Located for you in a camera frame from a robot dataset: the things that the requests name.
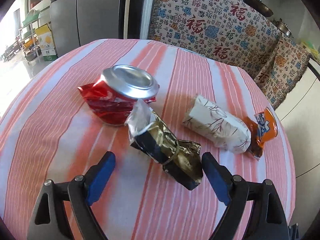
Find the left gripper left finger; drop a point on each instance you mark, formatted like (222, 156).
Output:
(49, 219)

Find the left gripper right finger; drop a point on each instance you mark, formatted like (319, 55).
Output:
(267, 218)

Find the gold foil wrapper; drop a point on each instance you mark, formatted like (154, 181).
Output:
(179, 158)

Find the white kitchen cabinet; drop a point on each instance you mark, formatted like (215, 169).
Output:
(299, 115)

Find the white floral paper package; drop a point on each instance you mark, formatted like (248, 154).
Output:
(223, 129)

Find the crushed red soda can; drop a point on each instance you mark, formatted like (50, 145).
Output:
(113, 96)

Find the metal storage shelf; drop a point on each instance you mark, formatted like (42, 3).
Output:
(26, 39)

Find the yellow cardboard box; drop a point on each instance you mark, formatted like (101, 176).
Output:
(46, 42)

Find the steel pot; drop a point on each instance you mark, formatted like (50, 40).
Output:
(282, 27)

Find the patterned fabric cover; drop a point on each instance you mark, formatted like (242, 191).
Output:
(231, 32)

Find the grey refrigerator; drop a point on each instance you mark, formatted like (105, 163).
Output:
(79, 22)

